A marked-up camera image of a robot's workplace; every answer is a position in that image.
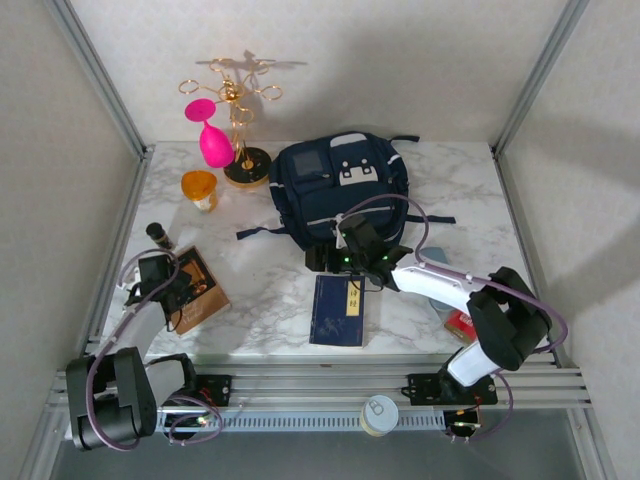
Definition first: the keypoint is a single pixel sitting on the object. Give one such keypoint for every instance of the navy blue student backpack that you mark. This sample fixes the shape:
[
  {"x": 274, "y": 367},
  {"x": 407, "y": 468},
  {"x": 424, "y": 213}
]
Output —
[{"x": 310, "y": 200}]

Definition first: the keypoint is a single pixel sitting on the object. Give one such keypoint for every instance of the navy blue book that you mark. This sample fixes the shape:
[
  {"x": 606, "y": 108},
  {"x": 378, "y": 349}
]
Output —
[{"x": 332, "y": 320}]

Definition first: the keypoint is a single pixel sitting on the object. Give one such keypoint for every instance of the red box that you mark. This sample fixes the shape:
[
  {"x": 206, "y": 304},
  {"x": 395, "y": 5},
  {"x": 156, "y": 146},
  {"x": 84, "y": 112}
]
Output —
[{"x": 457, "y": 325}]

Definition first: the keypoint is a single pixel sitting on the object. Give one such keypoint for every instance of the brown book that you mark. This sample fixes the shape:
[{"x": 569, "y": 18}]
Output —
[{"x": 207, "y": 300}]

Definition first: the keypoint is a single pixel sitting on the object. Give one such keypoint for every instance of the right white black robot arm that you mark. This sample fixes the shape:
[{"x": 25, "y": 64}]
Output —
[{"x": 435, "y": 285}]

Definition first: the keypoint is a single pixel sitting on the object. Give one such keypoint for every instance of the tin can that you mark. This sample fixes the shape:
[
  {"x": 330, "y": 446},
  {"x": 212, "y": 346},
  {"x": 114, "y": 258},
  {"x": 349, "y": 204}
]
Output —
[{"x": 380, "y": 412}]

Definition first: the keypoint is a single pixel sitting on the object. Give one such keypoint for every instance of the grey-blue pencil case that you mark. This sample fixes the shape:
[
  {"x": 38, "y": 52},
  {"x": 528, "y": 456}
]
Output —
[{"x": 436, "y": 255}]

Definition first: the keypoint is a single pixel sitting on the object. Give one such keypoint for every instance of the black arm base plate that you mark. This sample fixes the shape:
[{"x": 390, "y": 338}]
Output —
[
  {"x": 425, "y": 390},
  {"x": 215, "y": 390}
]

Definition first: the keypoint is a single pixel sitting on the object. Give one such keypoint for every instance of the aluminium frame cross rail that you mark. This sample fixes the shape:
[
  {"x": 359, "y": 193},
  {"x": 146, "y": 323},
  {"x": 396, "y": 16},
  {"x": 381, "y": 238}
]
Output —
[{"x": 320, "y": 387}]

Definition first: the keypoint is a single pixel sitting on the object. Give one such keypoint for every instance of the aluminium table side rail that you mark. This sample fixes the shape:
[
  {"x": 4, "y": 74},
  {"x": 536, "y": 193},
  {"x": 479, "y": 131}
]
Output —
[
  {"x": 128, "y": 210},
  {"x": 507, "y": 180}
]

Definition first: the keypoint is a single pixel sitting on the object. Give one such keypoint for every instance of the pink wine glass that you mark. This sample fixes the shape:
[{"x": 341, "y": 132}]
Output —
[{"x": 215, "y": 145}]

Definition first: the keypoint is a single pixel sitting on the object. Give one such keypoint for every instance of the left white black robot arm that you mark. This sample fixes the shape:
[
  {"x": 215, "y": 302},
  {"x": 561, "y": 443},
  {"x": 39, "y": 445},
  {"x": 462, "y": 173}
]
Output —
[{"x": 145, "y": 325}]

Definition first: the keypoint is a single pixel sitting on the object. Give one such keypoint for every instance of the slanted aluminium frame post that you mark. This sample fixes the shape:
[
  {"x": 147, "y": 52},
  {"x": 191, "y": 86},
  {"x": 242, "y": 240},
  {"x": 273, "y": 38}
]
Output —
[
  {"x": 538, "y": 75},
  {"x": 99, "y": 75}
]

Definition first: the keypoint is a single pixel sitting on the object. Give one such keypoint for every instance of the small dark bottle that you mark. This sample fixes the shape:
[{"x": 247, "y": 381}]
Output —
[{"x": 161, "y": 235}]

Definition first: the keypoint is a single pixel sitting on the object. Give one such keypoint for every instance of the orange plastic cup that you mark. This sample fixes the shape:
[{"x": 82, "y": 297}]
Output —
[{"x": 199, "y": 185}]

